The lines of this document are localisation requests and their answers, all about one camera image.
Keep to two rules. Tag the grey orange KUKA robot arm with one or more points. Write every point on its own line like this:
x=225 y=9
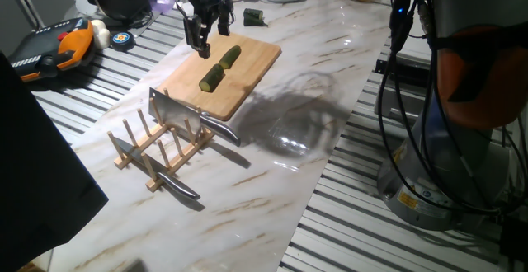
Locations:
x=466 y=160

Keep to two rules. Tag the dark green cucumber end chunk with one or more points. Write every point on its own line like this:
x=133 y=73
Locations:
x=252 y=16

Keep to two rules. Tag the long cucumber piece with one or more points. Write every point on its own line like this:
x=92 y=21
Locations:
x=230 y=57

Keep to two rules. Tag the pointed steel kitchen knife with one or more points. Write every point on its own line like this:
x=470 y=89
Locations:
x=165 y=175

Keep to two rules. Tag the short cucumber piece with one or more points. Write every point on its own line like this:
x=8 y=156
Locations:
x=211 y=78

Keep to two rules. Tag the white rounded object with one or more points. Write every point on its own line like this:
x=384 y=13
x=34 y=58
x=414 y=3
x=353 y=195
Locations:
x=101 y=33

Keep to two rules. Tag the purple plastic bag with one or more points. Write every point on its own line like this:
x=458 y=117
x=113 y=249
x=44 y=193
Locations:
x=163 y=1

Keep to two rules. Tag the wooden peg knife rack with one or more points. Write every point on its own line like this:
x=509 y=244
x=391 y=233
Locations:
x=181 y=158

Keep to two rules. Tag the black computer monitor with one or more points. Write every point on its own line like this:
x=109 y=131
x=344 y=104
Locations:
x=33 y=173

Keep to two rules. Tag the black orange teach pendant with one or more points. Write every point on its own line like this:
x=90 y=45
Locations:
x=49 y=51

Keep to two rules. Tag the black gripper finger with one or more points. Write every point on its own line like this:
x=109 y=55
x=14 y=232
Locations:
x=193 y=31
x=224 y=18

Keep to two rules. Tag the round black blue disc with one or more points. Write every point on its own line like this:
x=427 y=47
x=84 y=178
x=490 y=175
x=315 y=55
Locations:
x=121 y=40

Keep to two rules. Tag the aluminium frame post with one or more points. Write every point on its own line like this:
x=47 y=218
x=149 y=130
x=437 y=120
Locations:
x=24 y=2

